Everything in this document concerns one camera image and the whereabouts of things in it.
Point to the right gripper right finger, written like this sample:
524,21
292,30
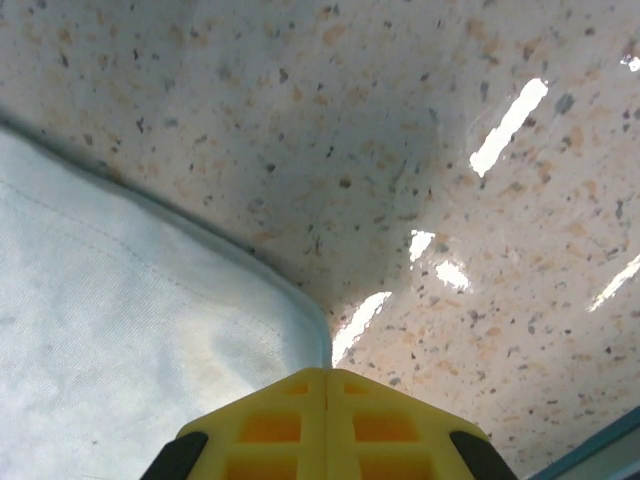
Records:
350,450

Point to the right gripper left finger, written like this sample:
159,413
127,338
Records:
300,450

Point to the white t-shirt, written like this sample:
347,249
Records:
125,325

